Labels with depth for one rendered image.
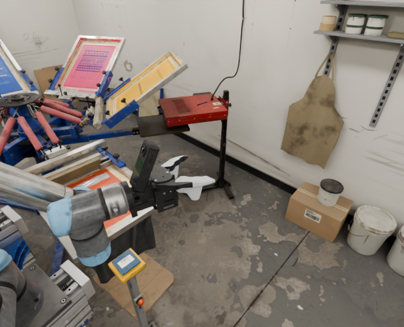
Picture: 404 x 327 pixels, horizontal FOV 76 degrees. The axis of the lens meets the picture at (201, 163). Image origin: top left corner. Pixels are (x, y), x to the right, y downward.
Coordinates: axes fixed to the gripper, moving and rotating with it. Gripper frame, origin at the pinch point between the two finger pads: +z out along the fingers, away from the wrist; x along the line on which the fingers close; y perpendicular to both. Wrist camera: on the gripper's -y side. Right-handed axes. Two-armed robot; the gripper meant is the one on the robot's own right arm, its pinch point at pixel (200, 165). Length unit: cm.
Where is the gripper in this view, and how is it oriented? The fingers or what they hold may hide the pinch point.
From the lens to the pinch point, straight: 66.2
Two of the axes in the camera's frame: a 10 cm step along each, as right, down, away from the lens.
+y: 0.6, 8.8, 4.7
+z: 8.8, -2.7, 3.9
